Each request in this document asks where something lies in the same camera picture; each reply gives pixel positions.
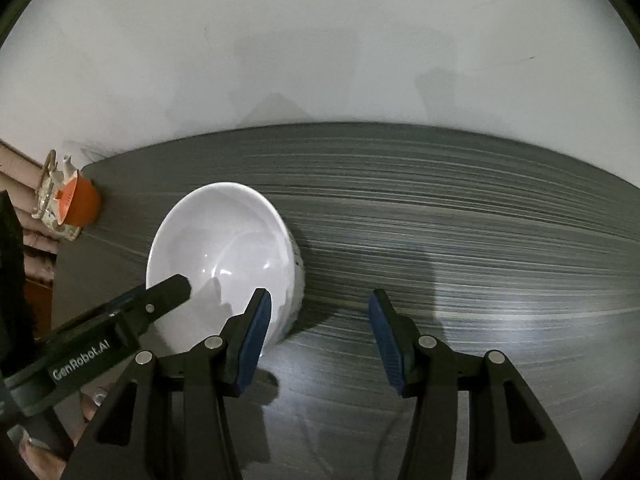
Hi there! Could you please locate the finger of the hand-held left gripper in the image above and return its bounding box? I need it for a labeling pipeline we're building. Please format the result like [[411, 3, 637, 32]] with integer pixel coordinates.
[[107, 274, 193, 331]]

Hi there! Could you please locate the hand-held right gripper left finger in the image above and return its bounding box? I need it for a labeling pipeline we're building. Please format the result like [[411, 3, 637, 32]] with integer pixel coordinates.
[[70, 287, 273, 480]]

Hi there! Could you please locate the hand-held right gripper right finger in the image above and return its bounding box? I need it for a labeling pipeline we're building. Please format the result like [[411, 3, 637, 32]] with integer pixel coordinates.
[[368, 288, 583, 480]]

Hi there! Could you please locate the large white bowl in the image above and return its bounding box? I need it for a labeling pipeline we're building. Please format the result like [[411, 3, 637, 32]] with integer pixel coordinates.
[[146, 182, 305, 356]]

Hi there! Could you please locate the person's left hand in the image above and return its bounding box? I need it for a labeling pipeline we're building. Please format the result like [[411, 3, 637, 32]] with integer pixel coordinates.
[[15, 387, 110, 480]]

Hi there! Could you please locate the orange bowl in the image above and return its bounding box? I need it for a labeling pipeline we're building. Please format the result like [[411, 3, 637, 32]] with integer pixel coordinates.
[[56, 174, 102, 228]]

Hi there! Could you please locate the floral ceramic teapot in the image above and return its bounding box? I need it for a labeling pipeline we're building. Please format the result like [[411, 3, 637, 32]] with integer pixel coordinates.
[[31, 149, 83, 242]]

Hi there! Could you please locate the beige patterned curtain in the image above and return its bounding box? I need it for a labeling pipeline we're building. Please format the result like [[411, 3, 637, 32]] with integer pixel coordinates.
[[0, 136, 57, 288]]

